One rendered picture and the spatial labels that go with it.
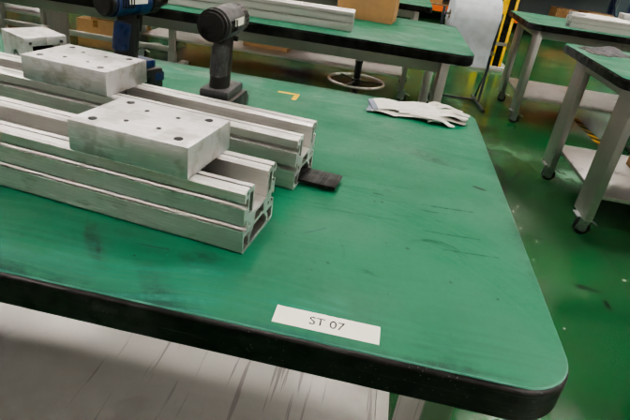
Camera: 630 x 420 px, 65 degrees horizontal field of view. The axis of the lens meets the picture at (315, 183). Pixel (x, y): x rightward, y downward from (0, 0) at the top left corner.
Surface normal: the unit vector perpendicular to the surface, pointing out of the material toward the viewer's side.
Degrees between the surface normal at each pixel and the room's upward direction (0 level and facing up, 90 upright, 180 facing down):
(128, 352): 0
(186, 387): 0
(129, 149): 90
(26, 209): 0
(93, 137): 90
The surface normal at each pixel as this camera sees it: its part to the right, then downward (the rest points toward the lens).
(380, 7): -0.23, 0.39
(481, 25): -0.13, 0.57
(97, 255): 0.12, -0.89
